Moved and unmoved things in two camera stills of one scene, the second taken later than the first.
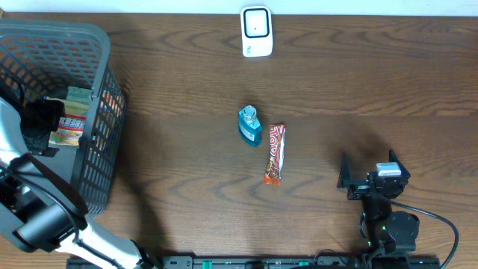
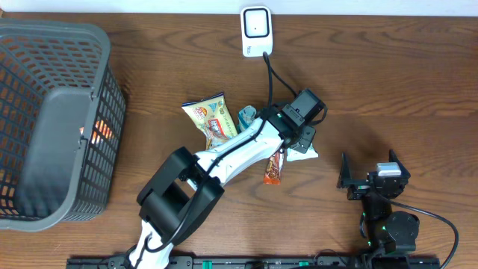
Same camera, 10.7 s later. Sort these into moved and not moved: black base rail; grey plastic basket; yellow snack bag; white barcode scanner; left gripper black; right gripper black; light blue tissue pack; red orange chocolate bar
Moved: yellow snack bag; left gripper black; light blue tissue pack
Not moved: right gripper black; grey plastic basket; red orange chocolate bar; white barcode scanner; black base rail
